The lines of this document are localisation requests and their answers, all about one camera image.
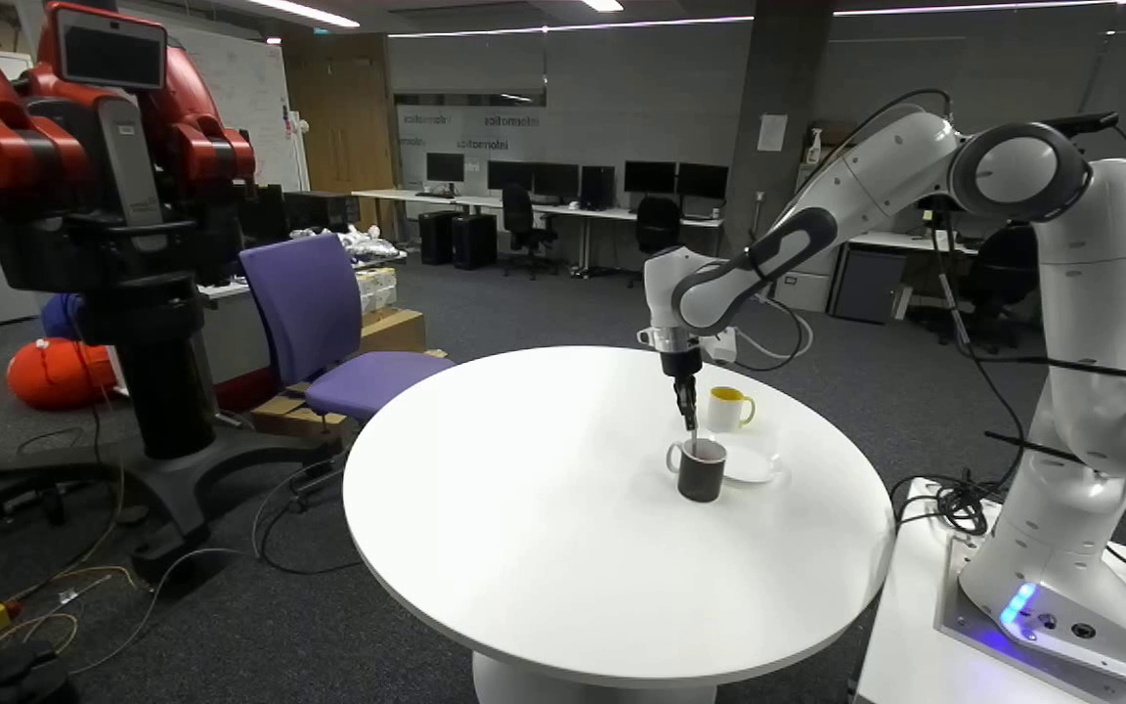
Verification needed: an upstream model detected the white mug yellow inside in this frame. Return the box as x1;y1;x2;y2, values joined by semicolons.
706;386;758;435

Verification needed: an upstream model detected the black mug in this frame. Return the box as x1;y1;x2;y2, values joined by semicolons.
666;437;729;505

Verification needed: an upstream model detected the white saucer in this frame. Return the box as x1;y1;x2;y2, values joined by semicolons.
722;445;782;486

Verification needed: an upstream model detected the black office chair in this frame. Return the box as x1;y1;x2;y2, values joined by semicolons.
499;183;561;282
959;224;1043;355
629;195;685;287

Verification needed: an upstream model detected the grey cabinet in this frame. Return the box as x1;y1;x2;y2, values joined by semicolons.
831;244;908;326

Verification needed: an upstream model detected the row of monitors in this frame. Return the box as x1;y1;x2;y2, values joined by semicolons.
423;151;731;203

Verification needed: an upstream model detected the row of computer towers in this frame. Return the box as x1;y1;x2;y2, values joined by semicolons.
417;209;500;272

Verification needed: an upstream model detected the long white desk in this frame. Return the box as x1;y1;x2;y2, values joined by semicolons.
351;188;726;279

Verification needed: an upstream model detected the stack of cardboard boxes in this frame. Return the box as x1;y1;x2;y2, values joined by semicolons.
249;307;450;443

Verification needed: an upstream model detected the heap of crumpled foil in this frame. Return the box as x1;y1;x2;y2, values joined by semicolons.
288;224;405;265

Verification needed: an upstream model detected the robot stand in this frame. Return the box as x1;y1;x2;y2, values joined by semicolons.
853;477;1126;704

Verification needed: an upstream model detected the purple chair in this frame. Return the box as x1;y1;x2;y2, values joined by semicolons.
238;232;457;427

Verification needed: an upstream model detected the wooden door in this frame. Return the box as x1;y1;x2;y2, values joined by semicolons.
281;33;398;239

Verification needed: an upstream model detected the whiteboard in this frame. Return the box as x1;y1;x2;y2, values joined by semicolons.
138;22;308;194

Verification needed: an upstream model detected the red and black robot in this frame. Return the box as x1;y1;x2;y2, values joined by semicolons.
0;0;354;593

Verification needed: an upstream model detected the blue ball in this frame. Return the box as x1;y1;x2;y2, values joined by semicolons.
39;292;87;342

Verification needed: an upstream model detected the orange beanbag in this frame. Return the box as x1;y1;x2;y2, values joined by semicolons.
5;337;121;412

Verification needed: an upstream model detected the camera on tripod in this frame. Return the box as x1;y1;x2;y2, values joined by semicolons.
915;194;980;359

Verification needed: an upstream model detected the coil of black cable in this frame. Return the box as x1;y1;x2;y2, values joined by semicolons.
889;469;1016;538

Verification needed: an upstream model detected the yellow cable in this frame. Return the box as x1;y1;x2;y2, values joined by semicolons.
0;562;139;658

